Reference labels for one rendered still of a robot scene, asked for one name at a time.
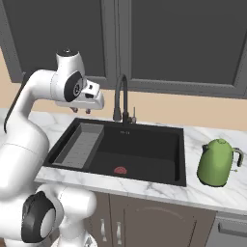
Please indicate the black sink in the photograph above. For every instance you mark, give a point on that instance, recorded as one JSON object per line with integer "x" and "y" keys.
{"x": 144, "y": 151}

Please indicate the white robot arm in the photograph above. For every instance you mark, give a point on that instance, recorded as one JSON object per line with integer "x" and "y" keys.
{"x": 19, "y": 154}

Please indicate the grey dishwasher door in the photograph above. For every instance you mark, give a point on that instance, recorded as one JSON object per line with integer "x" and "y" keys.
{"x": 229, "y": 241}

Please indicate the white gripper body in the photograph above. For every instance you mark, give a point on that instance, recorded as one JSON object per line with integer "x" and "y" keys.
{"x": 82, "y": 103}

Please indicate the green kettle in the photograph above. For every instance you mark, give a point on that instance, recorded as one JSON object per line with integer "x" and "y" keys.
{"x": 214, "y": 162}

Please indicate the black tap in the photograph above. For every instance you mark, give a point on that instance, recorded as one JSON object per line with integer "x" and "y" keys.
{"x": 124, "y": 96}

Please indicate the brown base cupboard door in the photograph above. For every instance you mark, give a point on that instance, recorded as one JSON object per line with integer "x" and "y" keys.
{"x": 102, "y": 209}
{"x": 160, "y": 225}

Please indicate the grey sink drain tray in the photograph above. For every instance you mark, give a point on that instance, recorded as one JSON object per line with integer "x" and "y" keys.
{"x": 80, "y": 146}

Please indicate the dark grey wall cupboard door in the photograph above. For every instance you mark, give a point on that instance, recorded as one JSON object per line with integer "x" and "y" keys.
{"x": 186, "y": 38}
{"x": 54, "y": 29}

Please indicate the red sink strainer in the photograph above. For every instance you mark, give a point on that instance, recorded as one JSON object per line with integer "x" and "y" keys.
{"x": 120, "y": 170}

